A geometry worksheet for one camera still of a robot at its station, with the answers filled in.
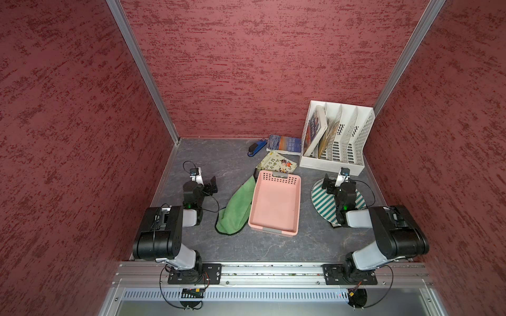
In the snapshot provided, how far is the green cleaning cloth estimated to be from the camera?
2.79ft

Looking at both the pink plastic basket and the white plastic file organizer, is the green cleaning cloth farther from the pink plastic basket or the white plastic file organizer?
the white plastic file organizer

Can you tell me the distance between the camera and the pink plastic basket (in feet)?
2.94
